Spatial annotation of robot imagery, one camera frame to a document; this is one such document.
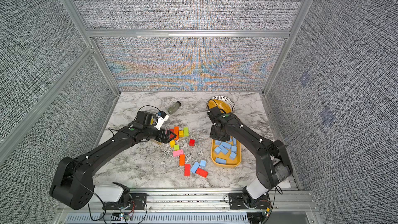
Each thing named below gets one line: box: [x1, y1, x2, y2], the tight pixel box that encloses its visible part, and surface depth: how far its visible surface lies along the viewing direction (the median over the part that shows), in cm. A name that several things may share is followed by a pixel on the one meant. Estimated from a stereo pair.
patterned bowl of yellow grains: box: [206, 95, 236, 114], surface depth 112 cm
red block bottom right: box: [195, 167, 209, 178], surface depth 83 cm
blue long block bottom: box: [190, 161, 201, 174], surface depth 85 cm
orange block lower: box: [179, 154, 186, 166], surface depth 89 cm
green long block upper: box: [182, 127, 190, 137], surface depth 99 cm
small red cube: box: [189, 138, 196, 147], surface depth 94 cm
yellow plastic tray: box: [210, 135, 243, 168], surface depth 89 cm
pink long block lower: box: [172, 149, 184, 158], surface depth 90 cm
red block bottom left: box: [183, 163, 192, 177], surface depth 85 cm
